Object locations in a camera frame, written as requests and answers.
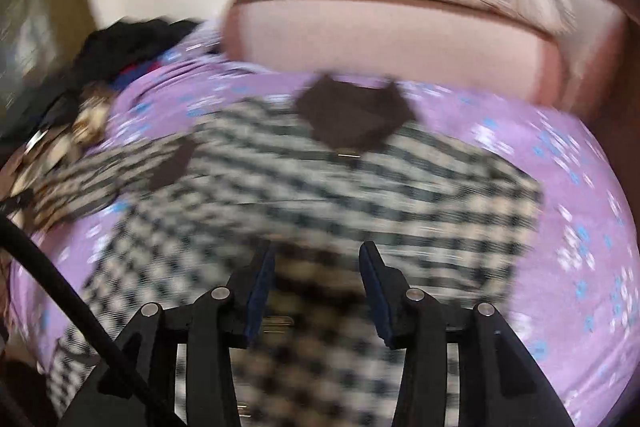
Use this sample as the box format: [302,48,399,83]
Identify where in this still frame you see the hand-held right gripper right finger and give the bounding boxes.
[359,241,576,427]

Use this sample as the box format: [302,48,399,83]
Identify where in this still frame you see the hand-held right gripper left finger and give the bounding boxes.
[60,243,277,427]

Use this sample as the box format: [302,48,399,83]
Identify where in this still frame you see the black and cream checked coat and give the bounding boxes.
[30,74,546,427]

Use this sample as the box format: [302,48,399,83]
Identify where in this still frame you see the purple floral bedsheet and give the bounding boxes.
[10,22,640,427]

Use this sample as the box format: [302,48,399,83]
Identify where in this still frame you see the pink bed headboard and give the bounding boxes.
[220,0,626,118]

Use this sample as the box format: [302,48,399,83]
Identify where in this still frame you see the wooden door with glass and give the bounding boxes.
[0,0,96,138]

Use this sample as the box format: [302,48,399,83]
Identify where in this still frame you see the black cable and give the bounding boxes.
[0,214,186,427]

